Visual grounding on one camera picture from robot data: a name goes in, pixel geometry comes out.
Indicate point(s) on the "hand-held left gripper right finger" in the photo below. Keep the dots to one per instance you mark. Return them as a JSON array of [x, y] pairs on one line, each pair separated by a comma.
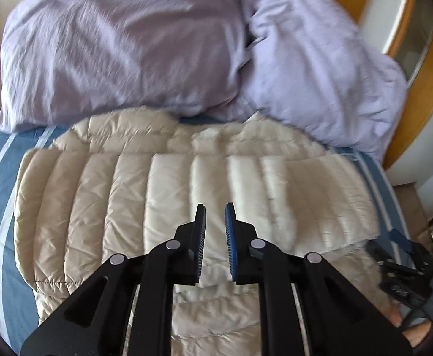
[[230, 237]]

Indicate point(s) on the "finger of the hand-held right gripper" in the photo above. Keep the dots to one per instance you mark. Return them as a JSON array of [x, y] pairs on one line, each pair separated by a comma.
[[402, 278], [400, 238]]

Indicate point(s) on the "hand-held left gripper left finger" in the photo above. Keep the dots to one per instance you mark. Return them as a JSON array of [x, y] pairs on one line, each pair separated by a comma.
[[201, 237]]

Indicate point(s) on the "beige puffer jacket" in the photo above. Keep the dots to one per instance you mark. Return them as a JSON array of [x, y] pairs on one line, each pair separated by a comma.
[[127, 193]]

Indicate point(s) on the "person's right hand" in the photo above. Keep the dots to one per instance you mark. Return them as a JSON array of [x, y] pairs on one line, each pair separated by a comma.
[[420, 333]]

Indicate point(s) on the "pale lilac pillow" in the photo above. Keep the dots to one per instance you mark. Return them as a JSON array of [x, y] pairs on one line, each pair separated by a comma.
[[313, 74]]

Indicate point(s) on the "mauve pillow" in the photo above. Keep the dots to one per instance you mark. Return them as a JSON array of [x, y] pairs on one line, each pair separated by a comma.
[[109, 44]]

